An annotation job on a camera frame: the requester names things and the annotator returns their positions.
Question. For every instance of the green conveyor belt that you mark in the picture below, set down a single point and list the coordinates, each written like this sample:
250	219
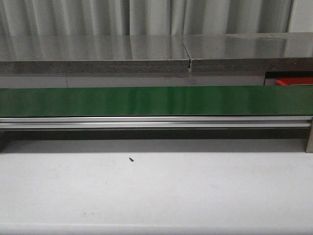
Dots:
158	101

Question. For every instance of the red plastic tray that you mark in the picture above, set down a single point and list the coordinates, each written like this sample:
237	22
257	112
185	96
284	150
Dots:
292	81

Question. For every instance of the white pleated curtain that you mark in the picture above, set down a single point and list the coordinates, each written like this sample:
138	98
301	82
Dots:
143	17

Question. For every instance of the right grey stone countertop slab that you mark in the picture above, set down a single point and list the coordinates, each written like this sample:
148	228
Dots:
260	52

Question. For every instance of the steel conveyor support bracket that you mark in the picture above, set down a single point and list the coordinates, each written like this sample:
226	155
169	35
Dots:
308	147

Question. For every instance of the left grey stone countertop slab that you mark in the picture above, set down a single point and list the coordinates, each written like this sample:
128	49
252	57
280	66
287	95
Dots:
93	54

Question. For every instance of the grey stone countertop slab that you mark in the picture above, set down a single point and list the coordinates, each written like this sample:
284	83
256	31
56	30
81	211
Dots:
260	52
93	54

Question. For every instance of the aluminium conveyor frame rail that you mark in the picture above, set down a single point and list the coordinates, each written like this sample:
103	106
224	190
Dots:
155	122

